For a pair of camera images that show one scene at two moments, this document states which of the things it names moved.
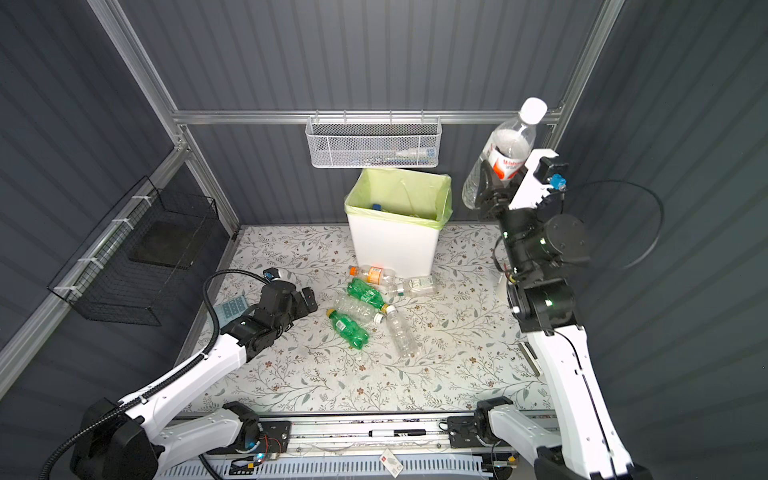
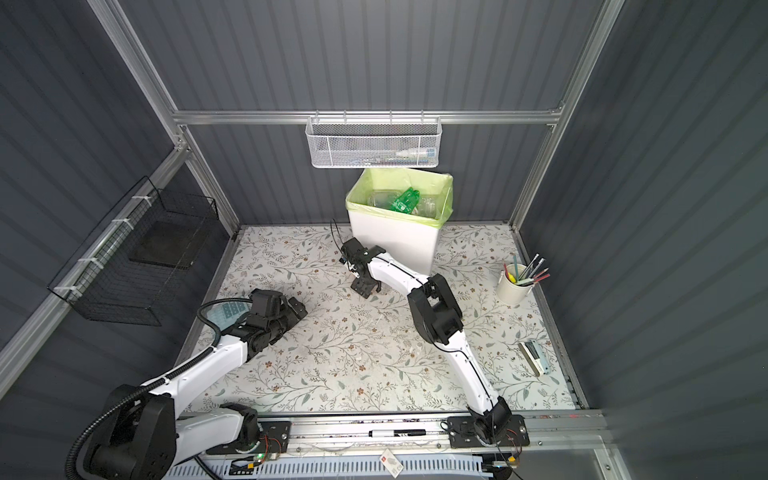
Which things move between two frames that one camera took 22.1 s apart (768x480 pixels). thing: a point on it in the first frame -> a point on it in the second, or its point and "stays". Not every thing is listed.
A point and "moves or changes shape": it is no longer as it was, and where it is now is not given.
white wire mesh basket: [373, 142] stays
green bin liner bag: [415, 197] stays
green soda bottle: [366, 292] moves or changes shape
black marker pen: [397, 432] stays
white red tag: [391, 462] stays
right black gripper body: [496, 212] -> [362, 287]
